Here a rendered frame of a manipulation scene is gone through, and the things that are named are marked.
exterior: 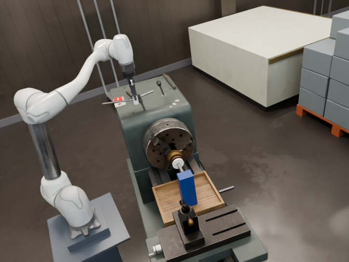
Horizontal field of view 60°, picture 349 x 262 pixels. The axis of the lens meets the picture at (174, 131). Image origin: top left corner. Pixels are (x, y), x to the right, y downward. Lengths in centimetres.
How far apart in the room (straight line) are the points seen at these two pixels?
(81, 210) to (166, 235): 54
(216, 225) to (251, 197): 147
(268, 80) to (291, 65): 37
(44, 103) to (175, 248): 94
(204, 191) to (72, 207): 77
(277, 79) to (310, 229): 200
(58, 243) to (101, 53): 117
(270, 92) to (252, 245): 281
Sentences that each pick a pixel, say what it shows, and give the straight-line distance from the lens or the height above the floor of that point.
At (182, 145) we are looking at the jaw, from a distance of 186.
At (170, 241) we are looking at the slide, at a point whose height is 97.
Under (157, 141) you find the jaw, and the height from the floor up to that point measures 119.
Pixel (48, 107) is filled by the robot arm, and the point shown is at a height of 159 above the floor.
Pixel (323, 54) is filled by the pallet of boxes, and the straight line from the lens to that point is 368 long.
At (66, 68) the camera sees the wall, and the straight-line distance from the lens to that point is 523.
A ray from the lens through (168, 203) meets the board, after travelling 183.
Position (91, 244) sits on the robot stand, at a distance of 197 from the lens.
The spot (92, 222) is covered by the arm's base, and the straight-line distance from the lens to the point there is 196.
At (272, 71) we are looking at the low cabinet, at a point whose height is 57.
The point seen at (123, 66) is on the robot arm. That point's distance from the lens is 184.
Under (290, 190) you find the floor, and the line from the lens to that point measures 313.
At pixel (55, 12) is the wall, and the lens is 504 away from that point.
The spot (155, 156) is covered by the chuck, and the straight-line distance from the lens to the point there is 189.
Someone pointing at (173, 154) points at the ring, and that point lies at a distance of 178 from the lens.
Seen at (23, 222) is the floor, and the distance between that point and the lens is 351.
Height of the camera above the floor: 222
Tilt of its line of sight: 34 degrees down
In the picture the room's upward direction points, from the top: 10 degrees counter-clockwise
